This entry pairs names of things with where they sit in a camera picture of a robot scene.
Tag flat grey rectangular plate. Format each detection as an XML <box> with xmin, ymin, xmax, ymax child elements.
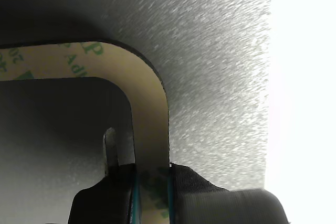
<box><xmin>0</xmin><ymin>0</ymin><xmax>272</xmax><ymax>224</ymax></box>

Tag rectangular frame with adhesive tape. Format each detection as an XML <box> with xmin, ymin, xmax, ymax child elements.
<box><xmin>0</xmin><ymin>39</ymin><xmax>171</xmax><ymax>219</ymax></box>

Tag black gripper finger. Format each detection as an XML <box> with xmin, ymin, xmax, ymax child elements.
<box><xmin>167</xmin><ymin>162</ymin><xmax>290</xmax><ymax>224</ymax></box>
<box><xmin>67</xmin><ymin>127</ymin><xmax>143</xmax><ymax>224</ymax></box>

